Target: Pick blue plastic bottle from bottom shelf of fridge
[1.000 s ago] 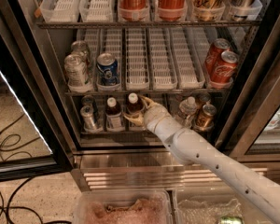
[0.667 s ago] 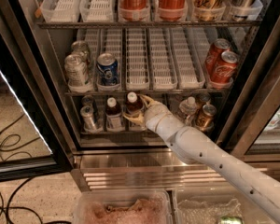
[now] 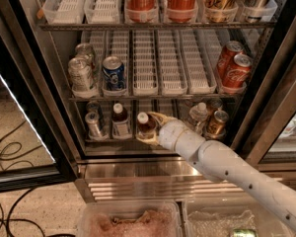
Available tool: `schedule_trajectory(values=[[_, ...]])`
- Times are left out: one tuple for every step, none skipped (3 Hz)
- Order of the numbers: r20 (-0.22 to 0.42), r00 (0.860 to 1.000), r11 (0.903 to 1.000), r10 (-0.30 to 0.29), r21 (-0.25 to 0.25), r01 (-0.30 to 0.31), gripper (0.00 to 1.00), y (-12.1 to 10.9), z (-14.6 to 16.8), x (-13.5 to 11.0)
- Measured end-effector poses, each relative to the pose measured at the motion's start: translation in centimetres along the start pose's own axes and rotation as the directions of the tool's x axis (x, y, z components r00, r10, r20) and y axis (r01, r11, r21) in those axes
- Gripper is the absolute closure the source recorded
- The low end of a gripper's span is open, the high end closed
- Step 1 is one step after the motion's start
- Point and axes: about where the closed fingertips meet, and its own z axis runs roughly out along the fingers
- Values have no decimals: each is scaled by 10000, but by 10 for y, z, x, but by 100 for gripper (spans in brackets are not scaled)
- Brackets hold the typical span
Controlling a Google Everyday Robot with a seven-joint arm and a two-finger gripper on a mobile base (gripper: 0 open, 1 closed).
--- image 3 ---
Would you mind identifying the clear water bottle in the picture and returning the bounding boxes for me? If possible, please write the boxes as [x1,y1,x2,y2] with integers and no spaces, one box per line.
[188,102,208,134]

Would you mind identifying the red cola can front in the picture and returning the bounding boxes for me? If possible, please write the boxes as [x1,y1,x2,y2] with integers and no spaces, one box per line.
[222,53,252,88]

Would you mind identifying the white can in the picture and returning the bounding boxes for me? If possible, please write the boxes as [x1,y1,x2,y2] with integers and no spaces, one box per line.
[68,57,97,98]
[75,42,96,65]

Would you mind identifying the gold can bottom front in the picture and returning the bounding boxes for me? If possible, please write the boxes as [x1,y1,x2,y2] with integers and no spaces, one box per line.
[206,110,229,135]

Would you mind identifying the top wire shelf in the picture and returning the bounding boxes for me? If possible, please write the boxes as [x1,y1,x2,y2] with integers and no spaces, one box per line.
[38,22,276,32]

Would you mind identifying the silver can bottom rear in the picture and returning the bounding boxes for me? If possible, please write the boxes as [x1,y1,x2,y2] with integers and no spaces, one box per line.
[86,101,102,115]

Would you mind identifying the clear bin bubble wrap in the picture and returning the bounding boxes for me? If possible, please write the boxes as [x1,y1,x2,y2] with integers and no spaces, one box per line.
[182,195,296,237]

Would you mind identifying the gold can bottom rear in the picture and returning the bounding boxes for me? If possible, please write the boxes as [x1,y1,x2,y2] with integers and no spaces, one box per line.
[206,98,223,116]

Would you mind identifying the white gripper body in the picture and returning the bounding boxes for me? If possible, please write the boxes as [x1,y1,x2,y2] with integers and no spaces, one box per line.
[158,119,196,154]

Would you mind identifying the black floor cables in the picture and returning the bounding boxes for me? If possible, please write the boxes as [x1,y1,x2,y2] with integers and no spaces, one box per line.
[0,97,76,237]

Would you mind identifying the brown bottle white cap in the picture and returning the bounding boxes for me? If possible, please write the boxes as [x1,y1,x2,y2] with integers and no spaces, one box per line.
[136,112,157,139]
[111,103,132,139]

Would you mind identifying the clear bin pink contents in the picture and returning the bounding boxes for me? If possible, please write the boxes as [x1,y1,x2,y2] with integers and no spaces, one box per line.
[76,199,183,237]

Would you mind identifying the red cola can rear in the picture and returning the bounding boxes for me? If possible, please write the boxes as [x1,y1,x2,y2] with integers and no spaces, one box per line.
[216,40,244,78]

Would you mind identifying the middle wire shelf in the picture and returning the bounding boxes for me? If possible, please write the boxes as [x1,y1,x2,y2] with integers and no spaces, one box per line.
[69,93,242,102]

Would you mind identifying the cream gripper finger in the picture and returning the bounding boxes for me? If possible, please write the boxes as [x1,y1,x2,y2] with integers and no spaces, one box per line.
[136,134,159,146]
[148,112,176,126]

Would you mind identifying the metal fridge base grille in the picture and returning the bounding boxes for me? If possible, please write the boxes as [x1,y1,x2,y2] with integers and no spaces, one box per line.
[74,160,296,203]

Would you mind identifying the white can middle front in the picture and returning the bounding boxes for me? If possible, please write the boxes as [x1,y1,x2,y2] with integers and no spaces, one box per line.
[68,57,97,98]

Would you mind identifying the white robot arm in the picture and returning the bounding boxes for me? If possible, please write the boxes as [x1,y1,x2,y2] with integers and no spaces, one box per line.
[136,112,296,232]

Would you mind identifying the blue pepsi can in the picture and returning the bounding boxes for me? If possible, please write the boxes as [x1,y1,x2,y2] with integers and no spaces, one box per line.
[102,55,125,91]

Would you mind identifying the white tray top left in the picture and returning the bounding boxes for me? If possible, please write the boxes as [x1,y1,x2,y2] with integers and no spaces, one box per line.
[42,0,85,24]

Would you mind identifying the glass fridge door left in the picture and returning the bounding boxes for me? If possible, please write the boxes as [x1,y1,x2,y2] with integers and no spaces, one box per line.
[0,0,79,193]

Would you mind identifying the silver can bottom front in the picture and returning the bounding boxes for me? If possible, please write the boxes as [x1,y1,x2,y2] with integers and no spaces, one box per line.
[85,112,105,138]

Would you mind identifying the wire shelf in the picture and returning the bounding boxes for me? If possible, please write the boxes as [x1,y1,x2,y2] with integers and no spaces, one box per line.
[38,22,276,32]
[69,93,242,102]

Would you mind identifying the white tray middle centre right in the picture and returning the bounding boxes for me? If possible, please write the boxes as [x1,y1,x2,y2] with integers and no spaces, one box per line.
[157,30,187,96]

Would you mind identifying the green can in bin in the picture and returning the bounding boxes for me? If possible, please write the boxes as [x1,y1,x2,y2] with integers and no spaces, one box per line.
[230,229,258,237]

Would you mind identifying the white can middle rear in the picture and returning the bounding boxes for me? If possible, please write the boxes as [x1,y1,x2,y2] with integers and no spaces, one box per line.
[75,42,96,65]

